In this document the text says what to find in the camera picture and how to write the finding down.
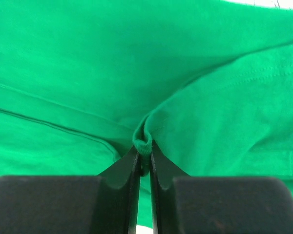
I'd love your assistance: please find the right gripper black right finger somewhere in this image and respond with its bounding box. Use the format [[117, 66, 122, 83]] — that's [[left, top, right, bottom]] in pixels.
[[150, 147, 293, 234]]

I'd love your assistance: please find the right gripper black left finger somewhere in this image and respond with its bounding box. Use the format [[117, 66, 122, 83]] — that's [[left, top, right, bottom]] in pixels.
[[0, 148, 141, 234]]

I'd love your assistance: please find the green t shirt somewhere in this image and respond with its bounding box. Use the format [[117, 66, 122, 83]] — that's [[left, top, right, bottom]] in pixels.
[[0, 0, 293, 229]]

